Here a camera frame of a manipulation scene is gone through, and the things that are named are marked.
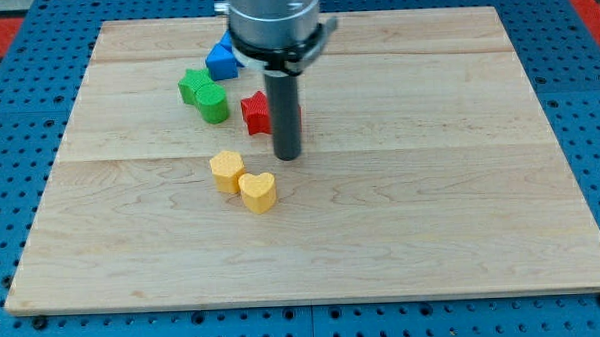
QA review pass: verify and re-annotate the yellow heart block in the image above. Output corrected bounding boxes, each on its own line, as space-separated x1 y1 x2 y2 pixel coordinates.
238 173 277 214

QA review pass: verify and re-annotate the blue triangle block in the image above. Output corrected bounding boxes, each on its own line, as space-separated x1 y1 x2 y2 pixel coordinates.
205 43 239 81

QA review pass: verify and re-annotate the blue block behind arm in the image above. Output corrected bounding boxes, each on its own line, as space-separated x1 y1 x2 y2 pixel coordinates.
219 31 243 68

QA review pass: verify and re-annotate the black clamp ring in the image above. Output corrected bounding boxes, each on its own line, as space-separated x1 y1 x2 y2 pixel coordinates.
227 17 341 80

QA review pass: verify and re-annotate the wooden board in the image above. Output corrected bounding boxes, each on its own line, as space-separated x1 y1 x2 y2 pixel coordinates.
5 7 600 316

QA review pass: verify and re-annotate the red star block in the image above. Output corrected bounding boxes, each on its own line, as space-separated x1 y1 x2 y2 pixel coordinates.
240 91 272 135

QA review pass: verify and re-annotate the green star block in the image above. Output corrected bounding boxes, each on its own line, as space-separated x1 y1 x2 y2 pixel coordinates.
178 68 213 105

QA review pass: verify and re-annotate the green cylinder block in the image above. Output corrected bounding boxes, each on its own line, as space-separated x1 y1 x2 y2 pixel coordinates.
195 83 229 125

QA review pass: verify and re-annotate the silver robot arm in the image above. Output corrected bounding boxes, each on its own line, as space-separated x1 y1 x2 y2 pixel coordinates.
226 0 338 54

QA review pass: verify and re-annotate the yellow hexagon block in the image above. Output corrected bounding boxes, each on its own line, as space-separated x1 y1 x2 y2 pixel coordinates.
210 150 245 194

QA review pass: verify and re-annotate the dark grey cylindrical pointer tool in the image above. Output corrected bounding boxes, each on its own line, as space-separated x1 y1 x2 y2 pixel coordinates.
264 75 301 161

